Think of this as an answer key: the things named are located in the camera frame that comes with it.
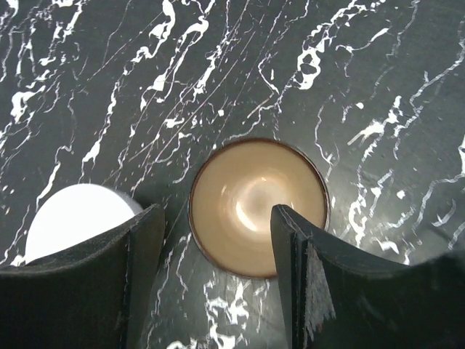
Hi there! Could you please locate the brown beige bowl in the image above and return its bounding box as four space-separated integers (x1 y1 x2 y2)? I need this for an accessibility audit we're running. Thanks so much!
189 137 331 278

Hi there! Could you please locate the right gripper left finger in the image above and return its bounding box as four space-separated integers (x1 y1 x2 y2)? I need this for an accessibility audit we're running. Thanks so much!
1 204 165 348

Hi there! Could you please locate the white bowl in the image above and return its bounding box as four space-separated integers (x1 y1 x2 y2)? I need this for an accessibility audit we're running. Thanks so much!
24 184 142 264

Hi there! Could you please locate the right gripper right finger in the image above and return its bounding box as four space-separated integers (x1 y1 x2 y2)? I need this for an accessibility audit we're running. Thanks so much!
270 205 464 348

